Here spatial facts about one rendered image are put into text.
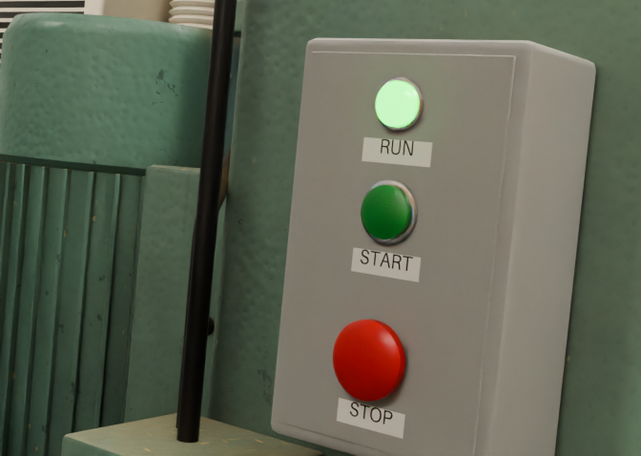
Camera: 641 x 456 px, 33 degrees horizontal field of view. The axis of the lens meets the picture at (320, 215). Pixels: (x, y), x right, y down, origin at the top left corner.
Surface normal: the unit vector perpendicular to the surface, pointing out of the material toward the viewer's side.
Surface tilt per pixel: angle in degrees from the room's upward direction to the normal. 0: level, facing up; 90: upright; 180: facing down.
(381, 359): 88
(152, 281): 90
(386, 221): 93
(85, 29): 63
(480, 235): 90
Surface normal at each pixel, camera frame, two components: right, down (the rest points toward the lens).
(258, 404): -0.59, -0.01
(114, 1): 0.81, 0.11
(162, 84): 0.34, 0.08
